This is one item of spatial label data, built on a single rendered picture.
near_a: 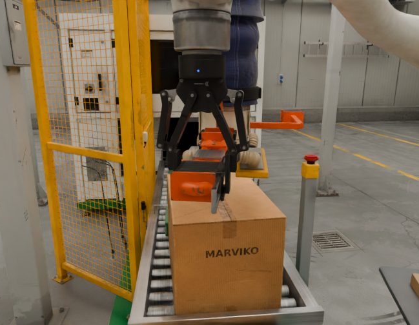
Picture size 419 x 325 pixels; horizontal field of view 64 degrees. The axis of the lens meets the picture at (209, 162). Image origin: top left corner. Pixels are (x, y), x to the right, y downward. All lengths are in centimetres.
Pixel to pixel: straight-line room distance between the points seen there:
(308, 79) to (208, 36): 1031
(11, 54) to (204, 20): 138
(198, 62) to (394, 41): 35
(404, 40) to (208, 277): 94
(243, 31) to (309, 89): 980
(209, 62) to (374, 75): 1141
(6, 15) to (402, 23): 157
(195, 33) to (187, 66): 5
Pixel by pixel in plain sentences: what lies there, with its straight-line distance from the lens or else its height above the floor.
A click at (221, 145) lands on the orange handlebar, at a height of 127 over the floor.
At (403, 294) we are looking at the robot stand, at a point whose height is 75.
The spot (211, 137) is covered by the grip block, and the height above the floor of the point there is 128.
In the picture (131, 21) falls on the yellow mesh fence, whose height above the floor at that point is 174.
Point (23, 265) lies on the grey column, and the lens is 215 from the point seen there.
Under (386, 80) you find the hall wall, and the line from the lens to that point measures 1213.
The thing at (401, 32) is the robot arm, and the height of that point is 150.
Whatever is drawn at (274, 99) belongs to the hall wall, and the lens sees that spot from 1044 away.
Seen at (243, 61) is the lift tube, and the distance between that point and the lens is 107.
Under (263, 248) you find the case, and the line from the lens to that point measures 126.
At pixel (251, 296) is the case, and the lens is 135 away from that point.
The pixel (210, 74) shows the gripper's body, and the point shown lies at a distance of 53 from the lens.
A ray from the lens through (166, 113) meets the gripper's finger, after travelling 57.
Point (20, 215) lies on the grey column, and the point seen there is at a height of 73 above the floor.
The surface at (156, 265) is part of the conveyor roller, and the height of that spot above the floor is 53.
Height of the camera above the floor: 143
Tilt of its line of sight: 15 degrees down
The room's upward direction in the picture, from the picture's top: straight up
